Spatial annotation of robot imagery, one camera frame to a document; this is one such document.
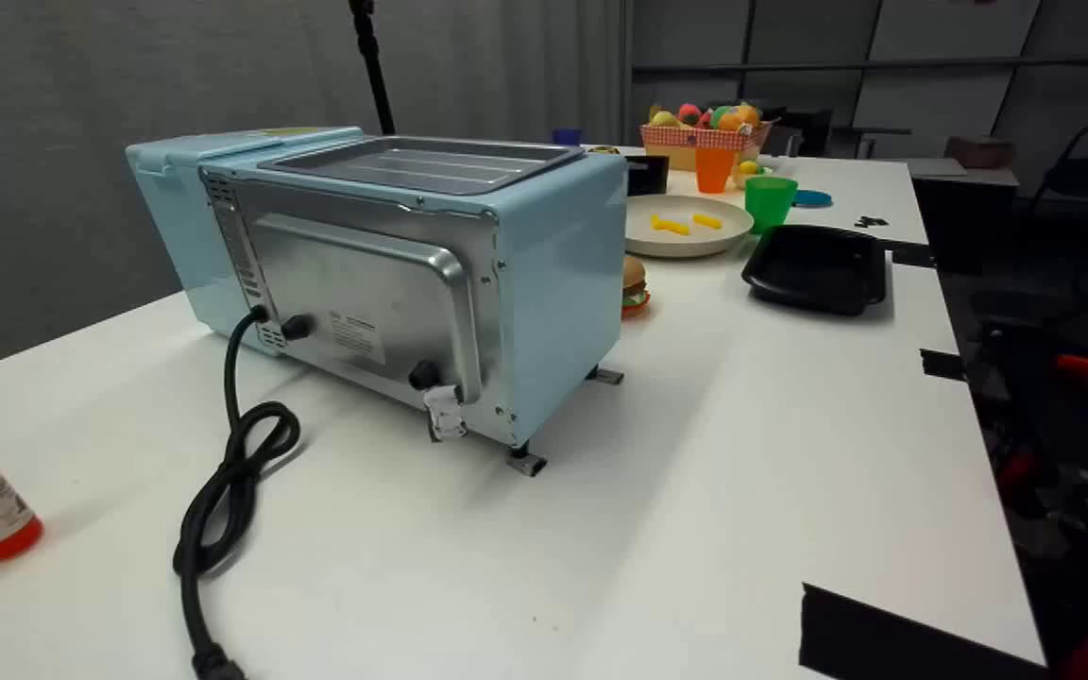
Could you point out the black plastic tray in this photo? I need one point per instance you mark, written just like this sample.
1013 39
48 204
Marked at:
814 267

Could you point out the red toy fruit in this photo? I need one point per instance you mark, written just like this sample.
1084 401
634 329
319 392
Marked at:
694 114

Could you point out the yellow toy fruit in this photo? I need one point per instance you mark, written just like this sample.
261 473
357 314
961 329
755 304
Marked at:
662 119

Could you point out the light blue toaster oven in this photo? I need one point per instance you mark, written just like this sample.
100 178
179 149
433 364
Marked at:
545 276

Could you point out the small yellow toy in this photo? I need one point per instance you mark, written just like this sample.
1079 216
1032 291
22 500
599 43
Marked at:
745 169

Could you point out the cream round plate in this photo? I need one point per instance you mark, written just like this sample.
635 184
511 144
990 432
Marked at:
698 248

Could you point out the black stand pole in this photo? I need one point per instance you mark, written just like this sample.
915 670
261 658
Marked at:
371 62

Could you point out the orange toy fruit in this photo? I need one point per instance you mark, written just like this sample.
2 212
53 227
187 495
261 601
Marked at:
745 114

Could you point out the pink fruit basket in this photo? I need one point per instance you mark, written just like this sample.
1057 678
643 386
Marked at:
669 141

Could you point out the toy burger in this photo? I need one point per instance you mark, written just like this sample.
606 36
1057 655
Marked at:
635 290

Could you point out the green plastic cup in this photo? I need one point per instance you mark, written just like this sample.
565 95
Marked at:
769 203

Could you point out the small black clip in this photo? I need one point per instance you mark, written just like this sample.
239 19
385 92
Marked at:
869 219

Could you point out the yellow crinkle toy fry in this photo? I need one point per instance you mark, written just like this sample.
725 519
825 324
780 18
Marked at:
708 219
669 227

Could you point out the orange plastic cup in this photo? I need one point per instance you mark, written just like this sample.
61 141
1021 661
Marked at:
716 169

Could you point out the black tape strip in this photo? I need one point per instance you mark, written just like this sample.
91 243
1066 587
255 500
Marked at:
912 253
943 364

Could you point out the brown box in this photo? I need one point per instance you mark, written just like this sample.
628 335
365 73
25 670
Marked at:
982 154

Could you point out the blue round lid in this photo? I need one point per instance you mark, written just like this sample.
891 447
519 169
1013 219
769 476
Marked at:
814 198

